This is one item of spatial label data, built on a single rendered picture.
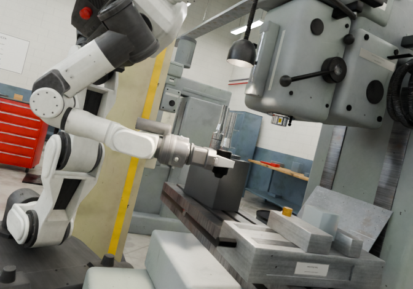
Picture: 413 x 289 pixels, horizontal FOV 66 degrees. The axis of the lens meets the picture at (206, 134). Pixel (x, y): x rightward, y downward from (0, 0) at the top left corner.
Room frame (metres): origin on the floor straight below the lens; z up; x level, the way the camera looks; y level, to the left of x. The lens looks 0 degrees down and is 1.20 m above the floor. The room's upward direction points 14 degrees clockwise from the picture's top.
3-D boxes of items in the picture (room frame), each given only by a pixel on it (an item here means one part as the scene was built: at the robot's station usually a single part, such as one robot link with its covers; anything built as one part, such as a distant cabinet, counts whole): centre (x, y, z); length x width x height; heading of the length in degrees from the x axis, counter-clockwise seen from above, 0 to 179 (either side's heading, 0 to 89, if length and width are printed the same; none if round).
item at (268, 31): (0.91, -0.10, 1.44); 0.04 x 0.04 x 0.21; 24
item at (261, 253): (0.72, -0.27, 1.01); 0.35 x 0.15 x 0.11; 112
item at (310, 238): (0.71, -0.25, 1.04); 0.15 x 0.06 x 0.04; 22
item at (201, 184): (1.23, -0.07, 1.05); 0.22 x 0.12 x 0.20; 33
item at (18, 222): (1.31, 0.57, 0.68); 0.21 x 0.20 x 0.13; 47
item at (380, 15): (0.97, -0.24, 1.68); 0.34 x 0.24 x 0.10; 114
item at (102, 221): (2.50, 0.63, 1.15); 0.52 x 0.40 x 2.30; 114
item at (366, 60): (1.03, -0.38, 1.47); 0.24 x 0.19 x 0.26; 24
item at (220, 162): (0.90, -0.07, 1.14); 0.06 x 0.02 x 0.03; 99
